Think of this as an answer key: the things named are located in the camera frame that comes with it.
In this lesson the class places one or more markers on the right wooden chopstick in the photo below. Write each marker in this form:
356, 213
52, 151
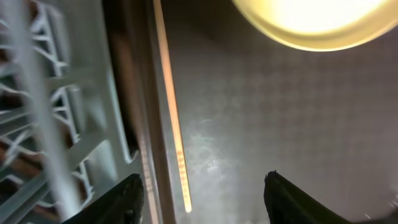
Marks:
172, 104

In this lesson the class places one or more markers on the wooden chopstick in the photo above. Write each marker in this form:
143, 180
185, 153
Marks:
148, 182
172, 104

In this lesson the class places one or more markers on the dark brown serving tray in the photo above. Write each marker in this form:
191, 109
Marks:
247, 105

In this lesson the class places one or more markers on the yellow round plate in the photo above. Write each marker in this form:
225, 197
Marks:
320, 25

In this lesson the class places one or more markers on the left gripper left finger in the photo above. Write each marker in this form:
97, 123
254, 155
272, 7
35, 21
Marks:
121, 205

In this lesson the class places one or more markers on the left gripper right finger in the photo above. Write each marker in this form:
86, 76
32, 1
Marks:
287, 203

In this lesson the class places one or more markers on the grey plastic dishwasher rack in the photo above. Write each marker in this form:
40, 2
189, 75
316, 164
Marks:
63, 143

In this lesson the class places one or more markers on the left wooden chopstick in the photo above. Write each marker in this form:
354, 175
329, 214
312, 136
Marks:
148, 182

